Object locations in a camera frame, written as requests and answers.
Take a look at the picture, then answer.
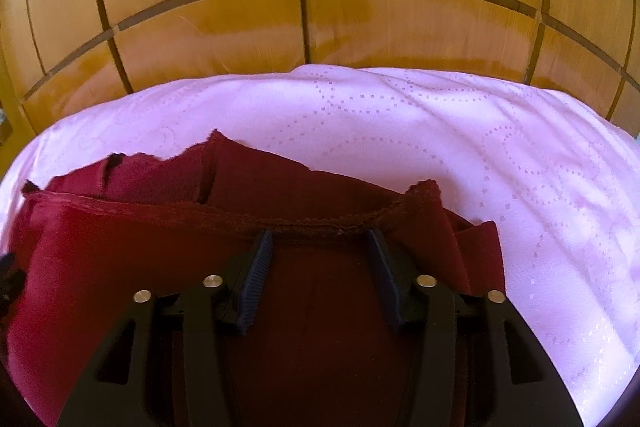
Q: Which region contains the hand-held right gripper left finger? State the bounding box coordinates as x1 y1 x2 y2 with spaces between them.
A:
56 229 275 427

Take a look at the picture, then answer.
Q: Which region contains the pink dotted bedspread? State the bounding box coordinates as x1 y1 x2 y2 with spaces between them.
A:
0 64 640 427

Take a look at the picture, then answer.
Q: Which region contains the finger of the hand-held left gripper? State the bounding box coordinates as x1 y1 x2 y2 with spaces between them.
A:
0 252 27 309

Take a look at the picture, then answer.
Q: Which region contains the wooden wardrobe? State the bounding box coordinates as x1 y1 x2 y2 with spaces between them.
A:
0 0 640 145

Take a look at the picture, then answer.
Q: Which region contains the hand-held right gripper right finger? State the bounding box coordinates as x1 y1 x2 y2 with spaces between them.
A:
365 227 585 427

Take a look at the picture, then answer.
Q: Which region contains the dark red long-sleeve shirt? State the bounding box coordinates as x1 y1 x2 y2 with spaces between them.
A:
4 129 507 427

